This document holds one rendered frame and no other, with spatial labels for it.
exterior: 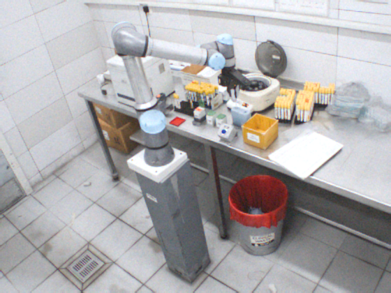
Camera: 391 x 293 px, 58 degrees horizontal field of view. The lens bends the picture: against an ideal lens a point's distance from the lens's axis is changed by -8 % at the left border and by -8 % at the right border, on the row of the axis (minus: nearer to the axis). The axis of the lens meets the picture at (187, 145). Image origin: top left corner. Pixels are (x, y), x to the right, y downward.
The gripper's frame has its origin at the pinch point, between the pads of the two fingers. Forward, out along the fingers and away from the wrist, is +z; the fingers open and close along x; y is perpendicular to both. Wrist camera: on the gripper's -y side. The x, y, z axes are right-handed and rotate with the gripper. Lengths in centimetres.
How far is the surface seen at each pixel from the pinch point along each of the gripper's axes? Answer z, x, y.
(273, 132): 9.7, 2.0, -24.8
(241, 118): 8.6, 2.1, -5.0
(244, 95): 5.4, -12.8, 5.2
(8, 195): 91, 107, 175
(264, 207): 81, -7, -9
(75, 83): 36, 5, 190
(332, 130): 15, -22, -45
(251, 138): 10.6, 10.7, -17.6
